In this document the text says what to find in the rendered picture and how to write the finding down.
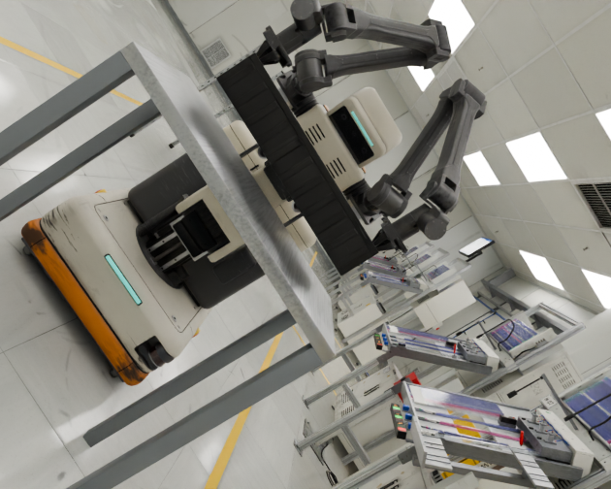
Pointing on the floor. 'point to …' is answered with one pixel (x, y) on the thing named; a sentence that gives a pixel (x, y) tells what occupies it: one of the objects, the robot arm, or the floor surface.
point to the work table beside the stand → (6, 141)
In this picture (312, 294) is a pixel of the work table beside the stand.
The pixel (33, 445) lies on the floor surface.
